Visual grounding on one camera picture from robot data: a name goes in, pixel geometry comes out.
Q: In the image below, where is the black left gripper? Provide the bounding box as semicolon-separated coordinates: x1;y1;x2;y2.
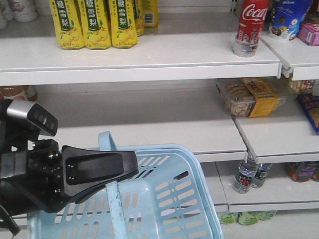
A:
0;139;139;214

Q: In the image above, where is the light blue plastic basket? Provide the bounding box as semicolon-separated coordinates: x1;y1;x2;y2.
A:
27;144;223;239

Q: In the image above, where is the red Coca-Cola aluminium bottle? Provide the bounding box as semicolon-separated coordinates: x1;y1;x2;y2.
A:
233;0;269;57

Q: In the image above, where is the white shelf unit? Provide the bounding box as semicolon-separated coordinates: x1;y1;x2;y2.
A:
0;0;319;224

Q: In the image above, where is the clear water bottle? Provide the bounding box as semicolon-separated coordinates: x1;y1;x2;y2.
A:
251;163;272;188
233;160;257;194

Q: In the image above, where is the clear cookie box yellow band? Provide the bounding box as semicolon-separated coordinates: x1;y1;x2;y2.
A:
216;77;294;118

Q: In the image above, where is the blue cookie cup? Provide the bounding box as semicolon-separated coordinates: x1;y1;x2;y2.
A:
269;0;313;41

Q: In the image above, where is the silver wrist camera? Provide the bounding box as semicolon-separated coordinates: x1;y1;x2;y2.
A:
5;99;58;136

